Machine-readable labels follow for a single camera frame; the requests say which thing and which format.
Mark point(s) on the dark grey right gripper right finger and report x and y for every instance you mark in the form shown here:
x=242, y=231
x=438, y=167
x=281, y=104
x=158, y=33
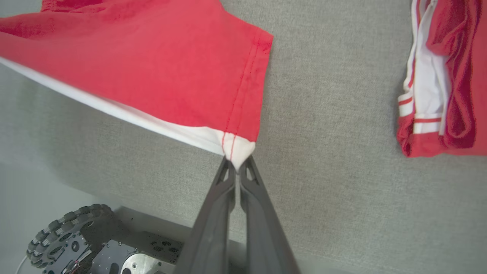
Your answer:
x=262, y=236

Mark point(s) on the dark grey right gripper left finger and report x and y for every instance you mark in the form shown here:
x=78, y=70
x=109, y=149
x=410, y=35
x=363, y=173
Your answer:
x=213, y=228

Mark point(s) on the red and white jersey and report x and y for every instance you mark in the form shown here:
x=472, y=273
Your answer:
x=456, y=76
x=152, y=57

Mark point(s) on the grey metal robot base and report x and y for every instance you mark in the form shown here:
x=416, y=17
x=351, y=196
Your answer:
x=125, y=258

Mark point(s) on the grey omni wheel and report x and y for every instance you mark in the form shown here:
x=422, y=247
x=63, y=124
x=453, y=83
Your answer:
x=61, y=236

